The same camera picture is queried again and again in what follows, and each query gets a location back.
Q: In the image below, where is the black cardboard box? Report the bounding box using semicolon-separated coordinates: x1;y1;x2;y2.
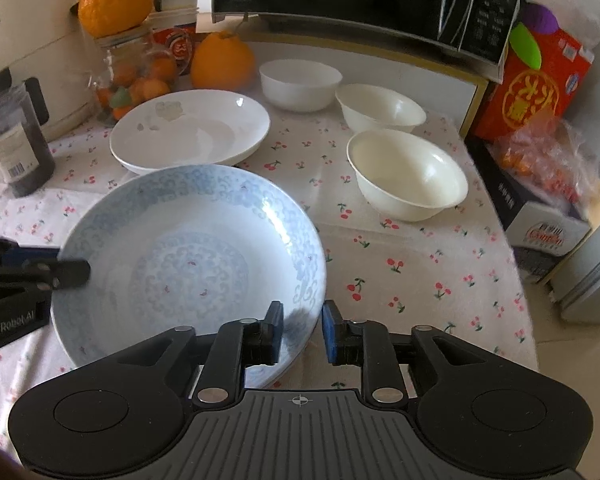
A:
467;135;593;283

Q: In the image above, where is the blue patterned plate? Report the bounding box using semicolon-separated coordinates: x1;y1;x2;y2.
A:
50;164;328;390

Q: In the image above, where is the red cardboard box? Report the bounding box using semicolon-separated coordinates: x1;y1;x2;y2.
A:
472;25;595;143

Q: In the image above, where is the green rounded object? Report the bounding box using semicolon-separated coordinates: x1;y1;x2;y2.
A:
509;22;537;70

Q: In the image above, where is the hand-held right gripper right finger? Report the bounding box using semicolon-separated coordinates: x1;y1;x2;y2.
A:
321;300;488;407

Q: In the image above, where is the white plate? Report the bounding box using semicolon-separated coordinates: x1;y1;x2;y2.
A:
109;89;272;177

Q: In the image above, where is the plastic bag of small oranges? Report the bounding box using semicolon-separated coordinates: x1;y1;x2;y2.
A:
485;120;600;211

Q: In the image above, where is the clear glass jar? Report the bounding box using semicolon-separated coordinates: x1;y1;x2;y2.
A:
80;25;181;126

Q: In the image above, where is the white kitchen appliance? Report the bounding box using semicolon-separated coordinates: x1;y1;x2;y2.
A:
0;0;111;143

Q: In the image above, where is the pile of small mandarins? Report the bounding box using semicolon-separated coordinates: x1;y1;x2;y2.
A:
96;55;178;121

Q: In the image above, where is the white bowl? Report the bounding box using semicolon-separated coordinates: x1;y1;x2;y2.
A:
258;58;343;112

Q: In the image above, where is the dark jar with label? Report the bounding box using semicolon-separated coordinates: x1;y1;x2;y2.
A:
0;71;57;198

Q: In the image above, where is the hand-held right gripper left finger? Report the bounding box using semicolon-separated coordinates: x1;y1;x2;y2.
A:
115;301;285;409

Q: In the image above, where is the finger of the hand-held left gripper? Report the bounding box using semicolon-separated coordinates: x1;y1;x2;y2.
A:
0;232;63;267
0;259;92;302

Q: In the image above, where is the floral cherry print tablecloth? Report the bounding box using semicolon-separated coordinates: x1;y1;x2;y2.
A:
0;92;541;461

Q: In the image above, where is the purple rounded object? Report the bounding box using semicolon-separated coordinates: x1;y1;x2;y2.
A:
522;4;560;36

